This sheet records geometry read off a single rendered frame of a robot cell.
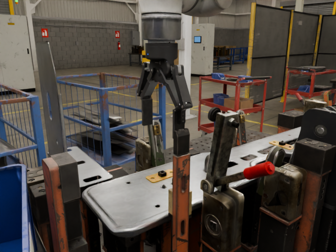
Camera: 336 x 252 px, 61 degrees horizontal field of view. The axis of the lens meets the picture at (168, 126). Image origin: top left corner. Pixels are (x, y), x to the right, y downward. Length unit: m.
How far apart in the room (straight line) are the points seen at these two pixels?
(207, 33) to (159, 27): 10.70
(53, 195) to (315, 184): 0.56
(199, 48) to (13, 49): 6.44
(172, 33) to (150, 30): 0.05
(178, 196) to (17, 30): 8.32
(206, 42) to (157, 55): 10.63
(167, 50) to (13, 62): 8.07
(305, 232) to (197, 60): 10.89
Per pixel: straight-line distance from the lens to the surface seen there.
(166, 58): 0.64
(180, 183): 0.50
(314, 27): 8.36
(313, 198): 0.75
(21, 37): 8.71
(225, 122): 0.52
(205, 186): 0.58
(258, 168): 0.50
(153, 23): 0.64
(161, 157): 0.86
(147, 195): 0.68
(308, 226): 0.79
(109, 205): 0.65
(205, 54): 11.27
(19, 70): 8.69
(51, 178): 0.37
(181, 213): 0.54
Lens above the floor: 1.34
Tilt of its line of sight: 17 degrees down
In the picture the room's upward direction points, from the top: straight up
